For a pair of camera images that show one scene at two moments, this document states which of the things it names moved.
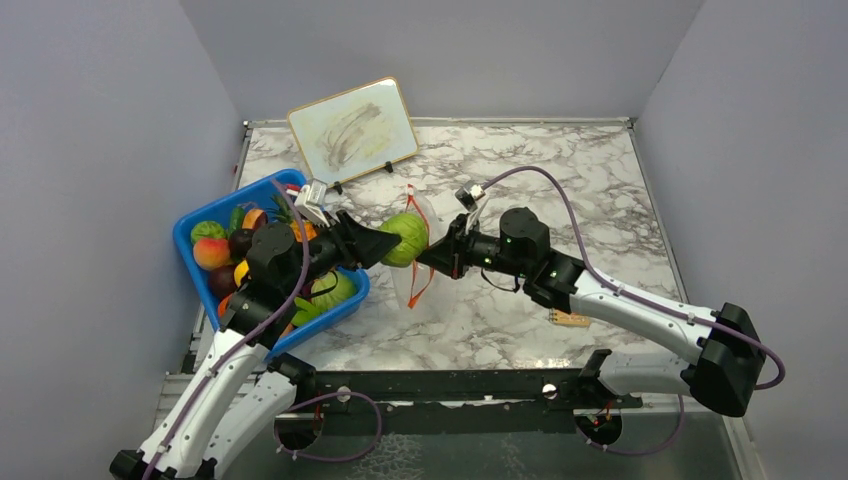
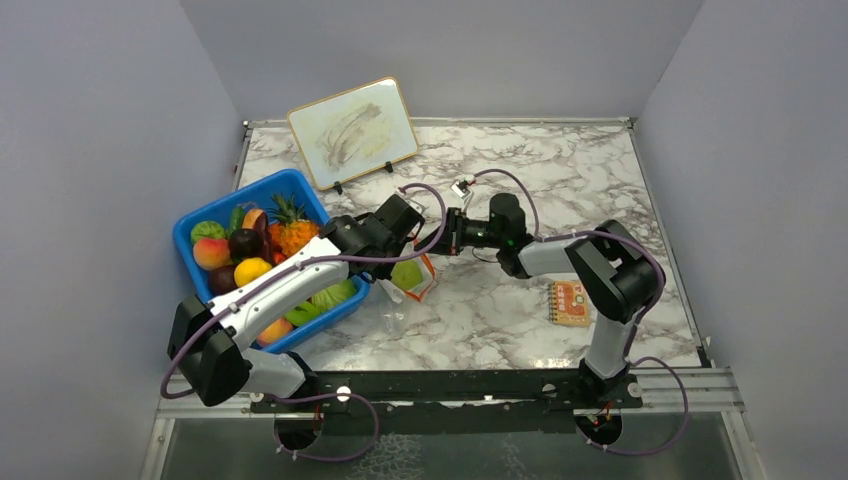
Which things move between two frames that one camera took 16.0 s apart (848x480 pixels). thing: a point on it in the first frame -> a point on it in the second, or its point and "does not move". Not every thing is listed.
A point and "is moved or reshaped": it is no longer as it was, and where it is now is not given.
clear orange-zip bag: [412, 281] is moved or reshaped
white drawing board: [353, 131] does not move
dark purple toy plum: [239, 242] does not move
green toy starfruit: [309, 311] does not move
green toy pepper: [237, 219] does not move
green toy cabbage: [414, 235] is moved or reshaped
